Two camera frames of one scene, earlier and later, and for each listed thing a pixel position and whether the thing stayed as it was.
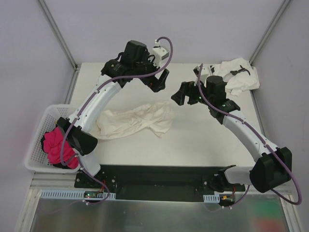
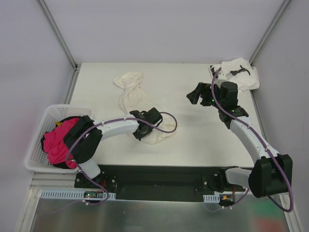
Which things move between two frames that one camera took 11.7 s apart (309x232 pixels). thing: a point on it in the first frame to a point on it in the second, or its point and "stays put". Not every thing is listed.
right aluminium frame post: x=269 y=31 stays put
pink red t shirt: x=52 y=145 stays put
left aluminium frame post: x=60 y=36 stays put
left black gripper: x=152 y=79 to x=137 y=114
